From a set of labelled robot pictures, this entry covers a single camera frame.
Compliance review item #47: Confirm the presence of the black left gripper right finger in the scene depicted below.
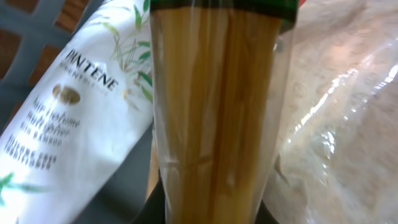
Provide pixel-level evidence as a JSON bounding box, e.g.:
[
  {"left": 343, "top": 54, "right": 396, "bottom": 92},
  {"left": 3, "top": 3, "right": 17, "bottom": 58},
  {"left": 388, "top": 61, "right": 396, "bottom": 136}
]
[{"left": 259, "top": 201, "right": 279, "bottom": 224}]

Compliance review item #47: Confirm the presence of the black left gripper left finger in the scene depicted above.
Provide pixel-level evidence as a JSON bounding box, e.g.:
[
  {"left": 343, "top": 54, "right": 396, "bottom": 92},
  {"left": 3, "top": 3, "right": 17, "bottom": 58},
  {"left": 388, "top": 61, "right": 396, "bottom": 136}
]
[{"left": 132, "top": 180, "right": 165, "bottom": 224}]

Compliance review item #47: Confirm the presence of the clear pouch of brown powder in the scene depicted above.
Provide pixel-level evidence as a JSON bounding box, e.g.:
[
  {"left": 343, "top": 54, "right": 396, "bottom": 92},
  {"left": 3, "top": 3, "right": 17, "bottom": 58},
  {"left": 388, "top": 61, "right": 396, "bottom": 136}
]
[{"left": 264, "top": 0, "right": 397, "bottom": 224}]

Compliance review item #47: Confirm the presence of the white Pantene shampoo tube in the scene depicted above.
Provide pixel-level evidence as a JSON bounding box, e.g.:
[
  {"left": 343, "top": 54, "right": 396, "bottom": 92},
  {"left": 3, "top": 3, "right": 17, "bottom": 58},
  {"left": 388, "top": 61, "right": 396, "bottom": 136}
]
[{"left": 1, "top": 0, "right": 153, "bottom": 224}]

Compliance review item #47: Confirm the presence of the orange spaghetti packet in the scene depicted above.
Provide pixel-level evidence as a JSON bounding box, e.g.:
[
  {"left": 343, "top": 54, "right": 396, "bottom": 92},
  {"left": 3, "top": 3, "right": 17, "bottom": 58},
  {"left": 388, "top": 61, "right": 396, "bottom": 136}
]
[{"left": 150, "top": 0, "right": 299, "bottom": 223}]

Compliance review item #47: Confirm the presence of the grey plastic basket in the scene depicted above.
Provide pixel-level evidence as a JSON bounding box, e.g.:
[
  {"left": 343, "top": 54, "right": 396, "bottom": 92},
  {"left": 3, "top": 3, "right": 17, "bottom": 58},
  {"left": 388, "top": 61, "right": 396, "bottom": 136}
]
[{"left": 1, "top": 1, "right": 152, "bottom": 223}]

